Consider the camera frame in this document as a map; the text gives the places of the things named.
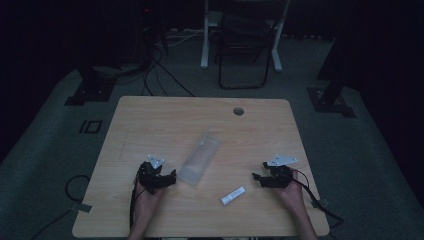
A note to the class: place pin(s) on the clear plastic box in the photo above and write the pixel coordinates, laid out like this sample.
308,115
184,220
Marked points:
199,159

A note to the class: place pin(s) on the small white tube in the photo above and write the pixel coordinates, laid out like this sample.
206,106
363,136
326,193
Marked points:
233,196

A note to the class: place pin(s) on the grey tape piece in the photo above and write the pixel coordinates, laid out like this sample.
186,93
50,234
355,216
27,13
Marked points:
81,207

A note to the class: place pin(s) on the person's right hand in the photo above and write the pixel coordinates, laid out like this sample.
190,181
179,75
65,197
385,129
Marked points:
292,195

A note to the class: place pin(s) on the black stand base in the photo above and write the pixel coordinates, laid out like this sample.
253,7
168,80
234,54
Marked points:
91,88

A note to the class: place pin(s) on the black folding chair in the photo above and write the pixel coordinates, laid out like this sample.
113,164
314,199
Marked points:
246,30

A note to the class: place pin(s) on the black stand with base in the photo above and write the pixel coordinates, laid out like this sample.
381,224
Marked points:
330,96

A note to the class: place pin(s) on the white desk leg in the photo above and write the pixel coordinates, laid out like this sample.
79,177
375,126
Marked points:
204,40
277,50

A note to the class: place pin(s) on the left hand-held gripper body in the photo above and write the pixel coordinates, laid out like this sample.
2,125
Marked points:
149,176

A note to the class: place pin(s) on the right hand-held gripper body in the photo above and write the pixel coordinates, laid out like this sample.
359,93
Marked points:
278,175

